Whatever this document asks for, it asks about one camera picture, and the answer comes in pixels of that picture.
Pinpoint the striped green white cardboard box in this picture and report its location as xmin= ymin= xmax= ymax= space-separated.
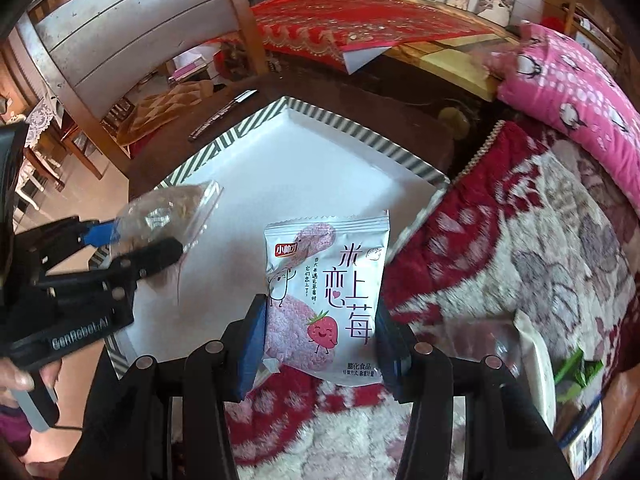
xmin=106 ymin=96 xmax=449 ymax=373

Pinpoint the wooden chair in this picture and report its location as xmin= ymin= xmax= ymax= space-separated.
xmin=1 ymin=0 xmax=269 ymax=174

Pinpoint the green black snack packet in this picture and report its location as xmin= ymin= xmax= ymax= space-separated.
xmin=553 ymin=348 xmax=604 ymax=406

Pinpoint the white strawberry rice snack packet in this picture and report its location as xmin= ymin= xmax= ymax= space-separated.
xmin=262 ymin=211 xmax=390 ymax=387

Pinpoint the blue edged biscuit packet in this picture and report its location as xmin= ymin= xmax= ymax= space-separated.
xmin=559 ymin=398 xmax=603 ymax=479

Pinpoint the checkered brown cushion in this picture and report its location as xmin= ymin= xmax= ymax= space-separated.
xmin=116 ymin=80 xmax=214 ymax=148

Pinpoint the clear plastic snack bag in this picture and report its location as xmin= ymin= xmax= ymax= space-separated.
xmin=114 ymin=179 xmax=224 ymax=306

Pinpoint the green white cracker packet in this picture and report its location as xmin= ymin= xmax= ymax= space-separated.
xmin=513 ymin=310 xmax=556 ymax=431

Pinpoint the framed wedding photo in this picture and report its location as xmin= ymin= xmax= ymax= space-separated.
xmin=475 ymin=0 xmax=515 ymax=27

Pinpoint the person left hand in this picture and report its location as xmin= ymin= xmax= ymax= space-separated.
xmin=0 ymin=358 xmax=62 ymax=408

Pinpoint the floral fleece blanket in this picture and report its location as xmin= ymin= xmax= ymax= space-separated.
xmin=227 ymin=117 xmax=639 ymax=479

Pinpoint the red embroidered cloth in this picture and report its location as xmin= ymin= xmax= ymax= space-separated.
xmin=252 ymin=0 xmax=490 ymax=70

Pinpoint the pink penguin quilt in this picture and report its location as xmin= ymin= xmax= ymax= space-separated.
xmin=480 ymin=21 xmax=640 ymax=207

